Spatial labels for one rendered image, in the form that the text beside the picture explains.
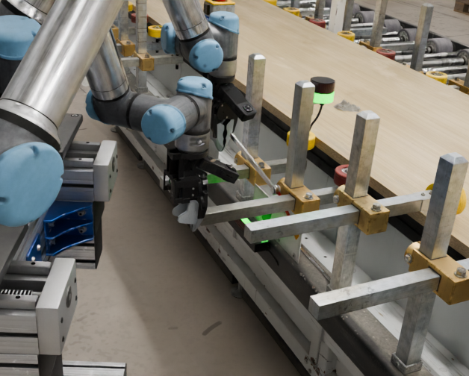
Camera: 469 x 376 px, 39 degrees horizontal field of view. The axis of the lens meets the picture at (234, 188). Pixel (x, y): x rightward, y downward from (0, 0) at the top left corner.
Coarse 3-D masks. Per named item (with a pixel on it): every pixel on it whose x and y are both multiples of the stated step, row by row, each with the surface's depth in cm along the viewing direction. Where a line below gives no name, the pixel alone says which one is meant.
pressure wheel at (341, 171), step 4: (336, 168) 168; (340, 168) 168; (344, 168) 169; (336, 172) 166; (340, 172) 165; (344, 172) 166; (336, 176) 166; (340, 176) 165; (344, 176) 164; (336, 180) 166; (340, 180) 165; (344, 180) 164; (336, 184) 167; (340, 184) 165; (344, 184) 165
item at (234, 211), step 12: (324, 192) 165; (228, 204) 156; (240, 204) 157; (252, 204) 157; (264, 204) 158; (276, 204) 159; (288, 204) 161; (216, 216) 153; (228, 216) 155; (240, 216) 156; (252, 216) 158
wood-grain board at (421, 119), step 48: (240, 0) 353; (240, 48) 266; (288, 48) 271; (336, 48) 276; (288, 96) 217; (336, 96) 220; (384, 96) 223; (432, 96) 227; (336, 144) 183; (384, 144) 186; (432, 144) 188; (384, 192) 162
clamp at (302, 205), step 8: (280, 184) 167; (280, 192) 168; (288, 192) 164; (296, 192) 162; (304, 192) 162; (312, 192) 163; (296, 200) 160; (304, 200) 159; (312, 200) 159; (296, 208) 161; (304, 208) 159; (312, 208) 160
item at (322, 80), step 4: (320, 76) 158; (312, 80) 155; (316, 80) 155; (320, 80) 155; (324, 80) 156; (328, 80) 156; (332, 80) 156; (320, 104) 158; (320, 108) 159; (312, 112) 157; (320, 112) 159; (316, 116) 160; (316, 120) 160; (312, 124) 160
